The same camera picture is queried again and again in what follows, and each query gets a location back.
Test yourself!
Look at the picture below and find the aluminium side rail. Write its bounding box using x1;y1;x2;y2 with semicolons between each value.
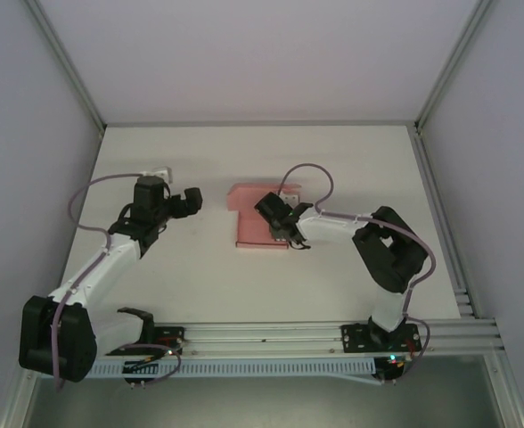
413;124;484;320

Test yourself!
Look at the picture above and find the white slotted cable duct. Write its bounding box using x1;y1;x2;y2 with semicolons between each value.
83;358;378;381

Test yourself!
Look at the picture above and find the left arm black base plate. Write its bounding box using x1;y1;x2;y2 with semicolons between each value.
152;325;187;357

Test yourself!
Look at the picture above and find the pink paper box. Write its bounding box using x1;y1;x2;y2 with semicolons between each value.
226;181;303;250

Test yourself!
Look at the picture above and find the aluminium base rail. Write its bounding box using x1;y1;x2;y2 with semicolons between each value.
83;315;504;358

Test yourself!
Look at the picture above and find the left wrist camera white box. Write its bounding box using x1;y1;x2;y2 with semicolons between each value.
140;165;175;185

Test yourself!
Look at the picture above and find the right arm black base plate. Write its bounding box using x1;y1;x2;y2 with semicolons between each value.
340;321;423;354

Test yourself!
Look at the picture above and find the aluminium frame post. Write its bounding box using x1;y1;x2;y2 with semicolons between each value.
413;0;498;133
22;0;108;133

